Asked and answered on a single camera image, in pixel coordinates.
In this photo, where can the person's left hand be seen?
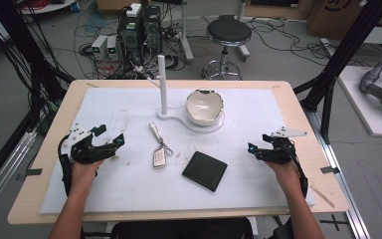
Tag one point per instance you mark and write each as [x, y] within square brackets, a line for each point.
[84, 172]

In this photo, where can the white ceramic bowl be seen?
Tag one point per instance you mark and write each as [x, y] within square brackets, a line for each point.
[204, 106]

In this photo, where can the white table mat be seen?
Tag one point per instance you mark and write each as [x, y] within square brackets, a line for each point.
[129, 186]

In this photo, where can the cardboard box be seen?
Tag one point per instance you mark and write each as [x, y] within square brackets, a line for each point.
[331, 18]

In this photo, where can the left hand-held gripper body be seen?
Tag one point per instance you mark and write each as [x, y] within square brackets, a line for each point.
[86, 151]

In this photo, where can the light wooden table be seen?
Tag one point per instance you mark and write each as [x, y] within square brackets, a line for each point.
[325, 186]

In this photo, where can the black tape piece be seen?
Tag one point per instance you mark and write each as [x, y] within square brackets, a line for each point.
[330, 170]
[34, 172]

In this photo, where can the thin wooden stick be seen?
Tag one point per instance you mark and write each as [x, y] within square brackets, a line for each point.
[322, 196]

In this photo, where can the black metal frame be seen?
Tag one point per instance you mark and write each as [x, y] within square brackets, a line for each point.
[344, 46]

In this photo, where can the black round stool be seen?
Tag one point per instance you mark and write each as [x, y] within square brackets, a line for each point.
[229, 31]

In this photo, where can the person's right hand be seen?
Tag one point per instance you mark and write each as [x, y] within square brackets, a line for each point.
[285, 174]

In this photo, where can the white box on computer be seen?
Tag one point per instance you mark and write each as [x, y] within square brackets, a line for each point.
[134, 10]

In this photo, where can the white power strip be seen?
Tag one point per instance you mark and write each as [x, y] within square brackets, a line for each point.
[327, 46]

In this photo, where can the white table leg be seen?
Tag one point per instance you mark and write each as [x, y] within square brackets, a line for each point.
[243, 49]
[185, 36]

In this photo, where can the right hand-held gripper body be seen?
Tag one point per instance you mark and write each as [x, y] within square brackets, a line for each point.
[280, 151]

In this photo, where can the white stand with pole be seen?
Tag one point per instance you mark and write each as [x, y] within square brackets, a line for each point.
[162, 86]

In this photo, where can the round white table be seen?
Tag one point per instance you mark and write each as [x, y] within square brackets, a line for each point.
[51, 7]

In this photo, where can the black computer tower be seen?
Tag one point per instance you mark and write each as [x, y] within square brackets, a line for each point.
[131, 40]
[152, 26]

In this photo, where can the grey power supply unit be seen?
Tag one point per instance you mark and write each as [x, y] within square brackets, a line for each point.
[99, 46]
[112, 48]

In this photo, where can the aluminium rail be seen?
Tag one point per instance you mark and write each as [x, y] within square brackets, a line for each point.
[5, 179]
[341, 186]

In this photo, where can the black leather wallet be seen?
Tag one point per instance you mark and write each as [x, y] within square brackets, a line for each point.
[205, 171]

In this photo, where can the white platform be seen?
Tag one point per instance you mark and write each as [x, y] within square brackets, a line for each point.
[354, 99]

